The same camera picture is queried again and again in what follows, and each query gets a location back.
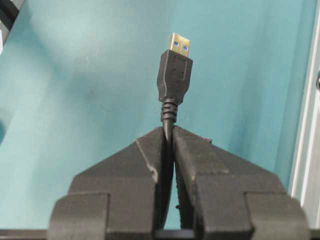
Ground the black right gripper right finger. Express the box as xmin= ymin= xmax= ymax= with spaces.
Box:
xmin=173 ymin=126 xmax=310 ymax=240

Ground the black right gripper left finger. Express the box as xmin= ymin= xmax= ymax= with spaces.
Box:
xmin=47 ymin=127 xmax=164 ymax=240

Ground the black USB cable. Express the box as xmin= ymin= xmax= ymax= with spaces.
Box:
xmin=156 ymin=32 xmax=194 ymax=231

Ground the rectangular aluminium extrusion frame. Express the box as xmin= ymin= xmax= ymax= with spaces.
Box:
xmin=288 ymin=0 xmax=320 ymax=208

